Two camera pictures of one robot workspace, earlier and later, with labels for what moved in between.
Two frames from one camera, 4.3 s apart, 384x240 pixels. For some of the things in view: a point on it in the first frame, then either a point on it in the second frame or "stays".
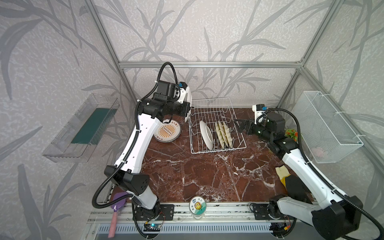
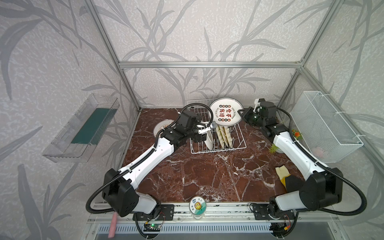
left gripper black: (186, 108) to (198, 137)
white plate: (189, 98) to (226, 111)
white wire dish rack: (213, 126) stays
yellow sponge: (294, 187) stays
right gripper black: (250, 124) to (244, 116)
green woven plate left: (220, 134) stays
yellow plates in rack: (223, 133) stays
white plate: (207, 134) stays
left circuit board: (152, 227) stays
